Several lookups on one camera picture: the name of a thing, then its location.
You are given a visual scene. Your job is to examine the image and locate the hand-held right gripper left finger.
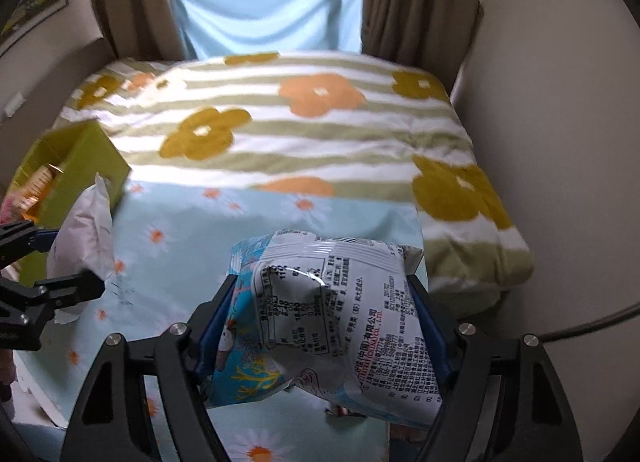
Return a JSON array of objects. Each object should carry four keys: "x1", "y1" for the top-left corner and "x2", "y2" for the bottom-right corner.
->
[{"x1": 60, "y1": 272, "x2": 240, "y2": 462}]

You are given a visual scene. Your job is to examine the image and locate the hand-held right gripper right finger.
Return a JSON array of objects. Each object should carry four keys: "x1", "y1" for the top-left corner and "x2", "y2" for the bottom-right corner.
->
[{"x1": 406, "y1": 272, "x2": 583, "y2": 462}]

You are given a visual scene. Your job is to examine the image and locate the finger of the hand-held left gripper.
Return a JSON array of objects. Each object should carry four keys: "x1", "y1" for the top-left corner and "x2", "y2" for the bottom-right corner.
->
[
  {"x1": 30, "y1": 271, "x2": 106, "y2": 315},
  {"x1": 0, "y1": 221, "x2": 58, "y2": 268}
]

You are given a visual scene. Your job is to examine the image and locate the pink and white snack packet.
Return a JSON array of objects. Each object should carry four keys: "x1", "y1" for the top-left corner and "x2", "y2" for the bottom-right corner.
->
[{"x1": 47, "y1": 173, "x2": 117, "y2": 325}]

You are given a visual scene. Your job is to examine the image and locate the waffle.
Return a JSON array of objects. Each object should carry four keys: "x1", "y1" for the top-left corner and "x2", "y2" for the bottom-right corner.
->
[{"x1": 27, "y1": 164, "x2": 65, "y2": 220}]

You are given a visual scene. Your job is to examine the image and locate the yellow-green cardboard box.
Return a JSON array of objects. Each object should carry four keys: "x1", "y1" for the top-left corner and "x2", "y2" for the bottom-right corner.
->
[{"x1": 7, "y1": 120, "x2": 132, "y2": 288}]

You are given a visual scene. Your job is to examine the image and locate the blue and white snack packet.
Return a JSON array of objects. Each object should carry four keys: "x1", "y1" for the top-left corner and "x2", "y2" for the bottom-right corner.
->
[{"x1": 206, "y1": 229, "x2": 446, "y2": 430}]

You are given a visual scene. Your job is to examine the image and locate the pink printed snack packet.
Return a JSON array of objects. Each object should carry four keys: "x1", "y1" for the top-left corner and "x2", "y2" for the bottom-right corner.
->
[{"x1": 0, "y1": 194, "x2": 23, "y2": 224}]

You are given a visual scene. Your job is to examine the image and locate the daisy print bed sheet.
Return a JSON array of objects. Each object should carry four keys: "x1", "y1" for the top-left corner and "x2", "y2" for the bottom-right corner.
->
[{"x1": 12, "y1": 179, "x2": 431, "y2": 462}]

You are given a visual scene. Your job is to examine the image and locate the striped flower blanket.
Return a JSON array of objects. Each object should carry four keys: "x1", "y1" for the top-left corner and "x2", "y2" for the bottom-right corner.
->
[{"x1": 52, "y1": 49, "x2": 533, "y2": 315}]

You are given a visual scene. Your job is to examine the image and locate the brown curtain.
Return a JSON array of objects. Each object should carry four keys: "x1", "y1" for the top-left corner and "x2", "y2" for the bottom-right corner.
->
[
  {"x1": 360, "y1": 0, "x2": 488, "y2": 88},
  {"x1": 82, "y1": 0, "x2": 191, "y2": 63}
]

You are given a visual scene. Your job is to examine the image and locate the light blue cloth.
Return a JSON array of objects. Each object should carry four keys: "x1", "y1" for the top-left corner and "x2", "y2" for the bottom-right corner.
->
[{"x1": 172, "y1": 0, "x2": 363, "y2": 63}]

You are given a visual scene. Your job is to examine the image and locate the dark cable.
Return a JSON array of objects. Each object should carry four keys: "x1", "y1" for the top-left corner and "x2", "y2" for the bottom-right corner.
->
[{"x1": 537, "y1": 302, "x2": 640, "y2": 343}]

